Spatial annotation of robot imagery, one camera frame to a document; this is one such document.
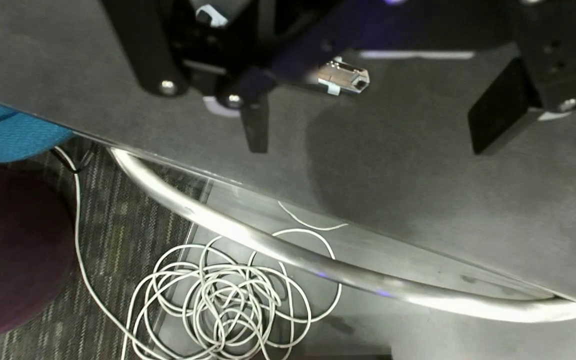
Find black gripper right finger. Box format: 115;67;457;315
468;0;576;156

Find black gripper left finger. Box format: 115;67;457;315
101;0;383;155

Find blue chair near counter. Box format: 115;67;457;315
0;105;75;164

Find round dark table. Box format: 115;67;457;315
0;167;75;335

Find white tangled cable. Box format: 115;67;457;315
50;145;351;360

